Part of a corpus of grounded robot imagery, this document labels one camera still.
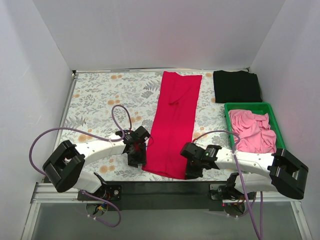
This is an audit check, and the red t shirt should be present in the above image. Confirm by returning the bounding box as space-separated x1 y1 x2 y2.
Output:
142 71 202 180

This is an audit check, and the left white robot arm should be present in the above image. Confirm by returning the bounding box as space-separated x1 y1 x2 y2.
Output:
42 126 151 198

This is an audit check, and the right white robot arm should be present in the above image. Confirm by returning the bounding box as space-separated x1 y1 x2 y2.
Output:
180 142 309 200

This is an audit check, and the floral table mat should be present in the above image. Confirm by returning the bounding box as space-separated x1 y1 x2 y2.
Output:
48 70 241 182

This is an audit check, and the pink t shirt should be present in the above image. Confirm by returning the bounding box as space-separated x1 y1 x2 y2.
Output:
228 109 277 154

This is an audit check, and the folded black t shirt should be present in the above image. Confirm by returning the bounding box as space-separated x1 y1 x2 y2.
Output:
213 70 263 103

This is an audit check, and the green plastic bin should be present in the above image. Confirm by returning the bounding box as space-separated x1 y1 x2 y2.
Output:
224 102 286 149

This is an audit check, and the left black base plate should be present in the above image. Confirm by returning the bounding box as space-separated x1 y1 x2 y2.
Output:
77 184 122 201

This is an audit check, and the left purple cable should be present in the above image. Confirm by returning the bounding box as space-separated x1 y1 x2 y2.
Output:
29 104 123 228

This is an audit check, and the aluminium frame rail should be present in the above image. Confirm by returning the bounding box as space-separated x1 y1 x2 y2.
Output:
29 181 301 221

